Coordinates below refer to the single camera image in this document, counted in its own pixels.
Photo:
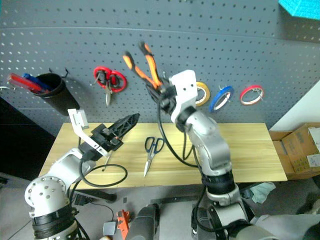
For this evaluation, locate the green cloth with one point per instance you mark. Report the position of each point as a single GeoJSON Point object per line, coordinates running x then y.
{"type": "Point", "coordinates": [262, 191]}

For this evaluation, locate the grey robot body shell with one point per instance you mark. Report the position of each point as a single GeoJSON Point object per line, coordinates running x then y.
{"type": "Point", "coordinates": [282, 227]}

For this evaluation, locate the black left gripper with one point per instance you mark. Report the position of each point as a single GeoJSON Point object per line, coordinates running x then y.
{"type": "Point", "coordinates": [105, 137]}

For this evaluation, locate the blue black scissors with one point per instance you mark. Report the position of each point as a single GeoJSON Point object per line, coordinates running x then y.
{"type": "Point", "coordinates": [149, 160]}

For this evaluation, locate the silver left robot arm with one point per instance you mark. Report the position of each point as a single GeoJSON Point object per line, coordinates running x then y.
{"type": "Point", "coordinates": [50, 185]}

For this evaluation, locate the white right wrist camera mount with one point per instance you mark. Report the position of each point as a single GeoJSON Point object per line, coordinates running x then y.
{"type": "Point", "coordinates": [186, 86]}

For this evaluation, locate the dark grey metal pegboard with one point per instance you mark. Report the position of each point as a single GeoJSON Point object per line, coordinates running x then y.
{"type": "Point", "coordinates": [225, 45]}

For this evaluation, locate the black table foot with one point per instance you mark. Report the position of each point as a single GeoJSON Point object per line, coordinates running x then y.
{"type": "Point", "coordinates": [100, 195]}

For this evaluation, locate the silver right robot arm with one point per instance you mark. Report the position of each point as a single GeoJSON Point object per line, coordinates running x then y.
{"type": "Point", "coordinates": [210, 145]}

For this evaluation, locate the dark rounded grey shape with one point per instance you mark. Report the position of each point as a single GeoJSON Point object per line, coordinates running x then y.
{"type": "Point", "coordinates": [145, 222]}

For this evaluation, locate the brown cardboard box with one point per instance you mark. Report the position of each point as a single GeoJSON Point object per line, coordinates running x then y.
{"type": "Point", "coordinates": [292, 150]}

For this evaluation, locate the grey foot pedal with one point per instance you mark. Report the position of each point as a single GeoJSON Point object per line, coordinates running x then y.
{"type": "Point", "coordinates": [110, 228]}

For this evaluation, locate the black cup holder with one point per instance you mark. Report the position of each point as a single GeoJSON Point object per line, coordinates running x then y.
{"type": "Point", "coordinates": [60, 97]}

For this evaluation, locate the orange plastic tool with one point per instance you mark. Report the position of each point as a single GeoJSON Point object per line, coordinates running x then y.
{"type": "Point", "coordinates": [123, 222]}

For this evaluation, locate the red tape roll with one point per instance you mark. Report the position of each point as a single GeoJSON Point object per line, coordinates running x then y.
{"type": "Point", "coordinates": [243, 93]}

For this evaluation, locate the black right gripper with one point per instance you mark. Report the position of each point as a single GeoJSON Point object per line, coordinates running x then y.
{"type": "Point", "coordinates": [168, 98]}

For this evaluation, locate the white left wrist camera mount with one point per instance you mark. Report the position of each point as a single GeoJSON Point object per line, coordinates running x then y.
{"type": "Point", "coordinates": [77, 118]}

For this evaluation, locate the blue tape roll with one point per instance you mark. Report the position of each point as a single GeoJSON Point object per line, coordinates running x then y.
{"type": "Point", "coordinates": [215, 100]}

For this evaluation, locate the yellow tape roll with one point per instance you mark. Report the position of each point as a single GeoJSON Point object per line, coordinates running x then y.
{"type": "Point", "coordinates": [207, 91]}

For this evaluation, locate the black table crossbar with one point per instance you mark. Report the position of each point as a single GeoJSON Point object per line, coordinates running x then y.
{"type": "Point", "coordinates": [175, 199]}

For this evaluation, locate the orange black pliers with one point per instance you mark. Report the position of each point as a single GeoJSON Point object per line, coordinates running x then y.
{"type": "Point", "coordinates": [151, 65]}

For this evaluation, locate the thin silver tool shaft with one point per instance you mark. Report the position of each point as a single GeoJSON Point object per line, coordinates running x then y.
{"type": "Point", "coordinates": [107, 161]}

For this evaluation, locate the silver metal hook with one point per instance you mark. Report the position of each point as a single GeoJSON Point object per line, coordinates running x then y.
{"type": "Point", "coordinates": [5, 88]}

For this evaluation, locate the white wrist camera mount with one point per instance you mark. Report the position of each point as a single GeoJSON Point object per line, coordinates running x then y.
{"type": "Point", "coordinates": [77, 118]}
{"type": "Point", "coordinates": [186, 86]}

